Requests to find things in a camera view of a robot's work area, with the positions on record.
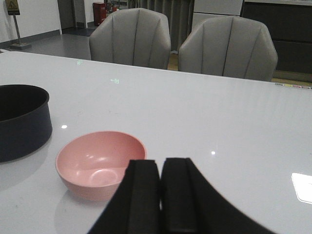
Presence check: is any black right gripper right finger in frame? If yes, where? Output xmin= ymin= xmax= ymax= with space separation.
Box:
xmin=161 ymin=158 xmax=271 ymax=234

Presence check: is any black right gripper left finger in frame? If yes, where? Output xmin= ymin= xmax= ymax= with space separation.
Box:
xmin=88 ymin=160 xmax=160 ymax=234

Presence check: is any pink bowl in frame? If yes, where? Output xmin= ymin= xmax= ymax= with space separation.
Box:
xmin=55 ymin=131 xmax=147 ymax=201

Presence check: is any dark blue saucepan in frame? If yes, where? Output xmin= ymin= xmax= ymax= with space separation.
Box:
xmin=0 ymin=84 xmax=53 ymax=162

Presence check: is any right grey chair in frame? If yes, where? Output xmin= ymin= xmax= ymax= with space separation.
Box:
xmin=178 ymin=16 xmax=278 ymax=81

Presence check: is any grey chair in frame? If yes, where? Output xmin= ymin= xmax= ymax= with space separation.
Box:
xmin=178 ymin=16 xmax=278 ymax=81
xmin=89 ymin=8 xmax=171 ymax=70

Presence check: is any left grey chair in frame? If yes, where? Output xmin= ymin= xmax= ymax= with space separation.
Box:
xmin=89 ymin=8 xmax=171 ymax=70

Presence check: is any grey striped curtain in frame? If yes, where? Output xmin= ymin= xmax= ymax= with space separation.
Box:
xmin=127 ymin=0 xmax=194 ymax=51

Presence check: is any white cabinet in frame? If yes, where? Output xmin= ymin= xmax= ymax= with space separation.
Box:
xmin=192 ymin=0 xmax=244 ymax=28

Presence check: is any red cabinet box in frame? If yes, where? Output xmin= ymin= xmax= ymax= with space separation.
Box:
xmin=93 ymin=2 xmax=106 ymax=26

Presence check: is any dark counter unit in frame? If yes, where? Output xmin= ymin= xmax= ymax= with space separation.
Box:
xmin=242 ymin=0 xmax=312 ymax=74

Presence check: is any yellow warning sign stand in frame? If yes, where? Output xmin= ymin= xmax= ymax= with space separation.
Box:
xmin=5 ymin=0 xmax=32 ymax=50

